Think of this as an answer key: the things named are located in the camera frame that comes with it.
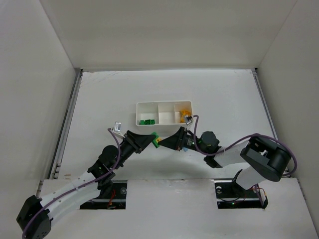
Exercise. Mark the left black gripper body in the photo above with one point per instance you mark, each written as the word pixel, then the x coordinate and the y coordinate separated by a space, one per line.
pixel 132 142

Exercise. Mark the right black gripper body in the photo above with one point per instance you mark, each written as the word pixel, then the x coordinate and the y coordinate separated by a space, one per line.
pixel 181 139

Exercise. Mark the green yellow lego block pair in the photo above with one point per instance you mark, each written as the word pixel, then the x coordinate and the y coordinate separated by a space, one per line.
pixel 156 140

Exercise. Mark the yellow lego piece with flower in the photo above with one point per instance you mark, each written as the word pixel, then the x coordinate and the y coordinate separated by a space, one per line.
pixel 183 114

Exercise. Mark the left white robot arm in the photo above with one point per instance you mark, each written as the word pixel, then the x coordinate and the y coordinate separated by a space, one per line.
pixel 38 214

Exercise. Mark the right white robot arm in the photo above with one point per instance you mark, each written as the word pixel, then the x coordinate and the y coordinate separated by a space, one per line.
pixel 267 158

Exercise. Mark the white three-compartment tray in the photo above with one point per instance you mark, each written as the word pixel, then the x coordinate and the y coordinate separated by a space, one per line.
pixel 165 113

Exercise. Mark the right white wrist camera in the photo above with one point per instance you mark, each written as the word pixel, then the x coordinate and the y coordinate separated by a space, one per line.
pixel 188 119

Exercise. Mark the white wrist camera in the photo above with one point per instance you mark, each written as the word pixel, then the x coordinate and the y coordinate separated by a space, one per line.
pixel 188 119
pixel 116 130

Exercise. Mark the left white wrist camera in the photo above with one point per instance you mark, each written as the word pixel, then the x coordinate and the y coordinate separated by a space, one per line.
pixel 116 130

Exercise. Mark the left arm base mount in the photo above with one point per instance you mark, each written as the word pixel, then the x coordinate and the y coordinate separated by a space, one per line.
pixel 113 197

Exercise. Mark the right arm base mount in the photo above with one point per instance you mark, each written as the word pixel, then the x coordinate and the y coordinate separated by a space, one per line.
pixel 231 196

